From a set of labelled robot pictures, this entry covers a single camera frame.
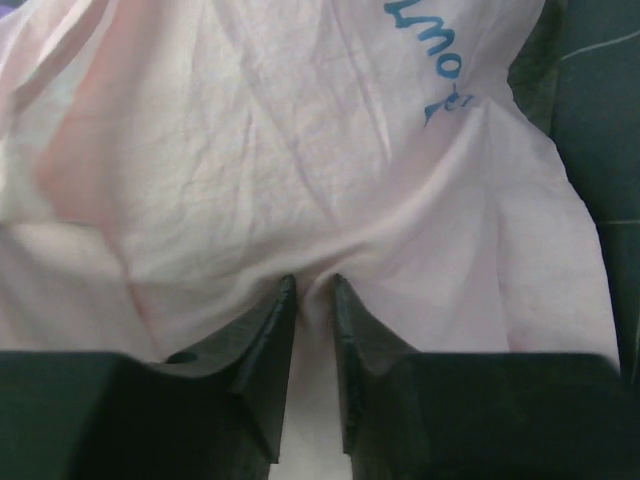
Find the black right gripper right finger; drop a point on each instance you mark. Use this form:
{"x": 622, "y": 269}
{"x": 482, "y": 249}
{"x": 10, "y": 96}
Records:
{"x": 408, "y": 414}

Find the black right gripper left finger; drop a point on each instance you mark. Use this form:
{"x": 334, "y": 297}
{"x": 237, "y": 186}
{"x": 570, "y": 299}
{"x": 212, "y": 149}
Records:
{"x": 214, "y": 410}

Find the purple printed pillowcase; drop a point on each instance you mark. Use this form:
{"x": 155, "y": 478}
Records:
{"x": 163, "y": 163}

